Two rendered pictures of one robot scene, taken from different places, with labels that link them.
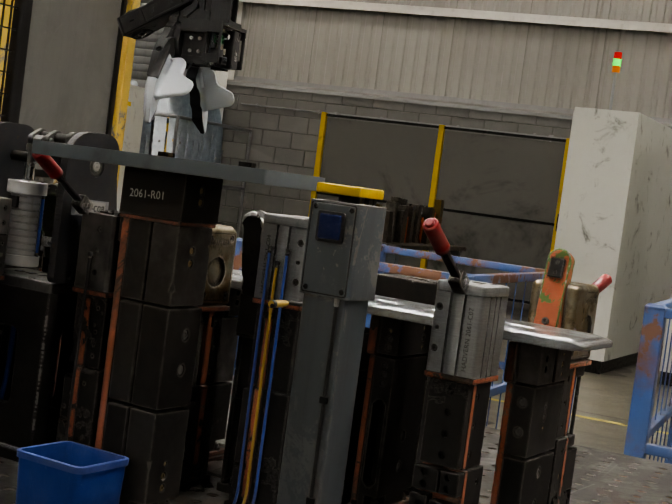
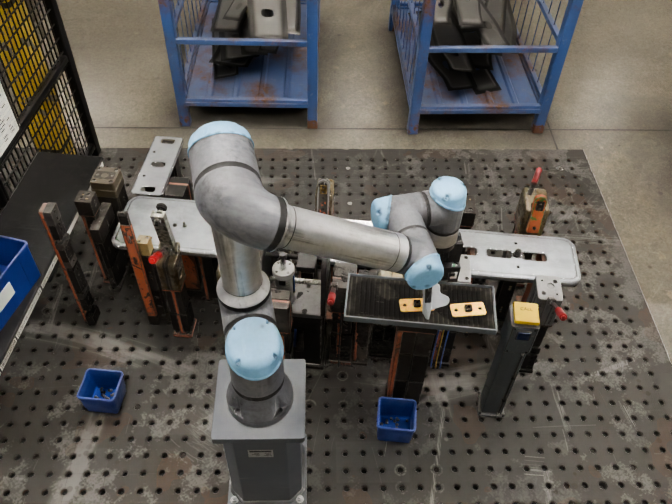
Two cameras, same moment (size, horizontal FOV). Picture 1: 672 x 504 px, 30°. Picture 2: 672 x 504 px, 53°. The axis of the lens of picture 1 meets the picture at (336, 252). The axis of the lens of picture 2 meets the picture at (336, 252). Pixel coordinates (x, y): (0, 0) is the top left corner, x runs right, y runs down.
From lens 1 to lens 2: 1.76 m
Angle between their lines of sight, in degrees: 50
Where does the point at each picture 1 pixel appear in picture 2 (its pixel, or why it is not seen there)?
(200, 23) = (447, 269)
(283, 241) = not seen: hidden behind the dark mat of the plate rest
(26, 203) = (288, 280)
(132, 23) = not seen: hidden behind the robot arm
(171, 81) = (436, 299)
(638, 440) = (425, 47)
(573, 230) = not seen: outside the picture
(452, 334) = (544, 314)
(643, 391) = (427, 23)
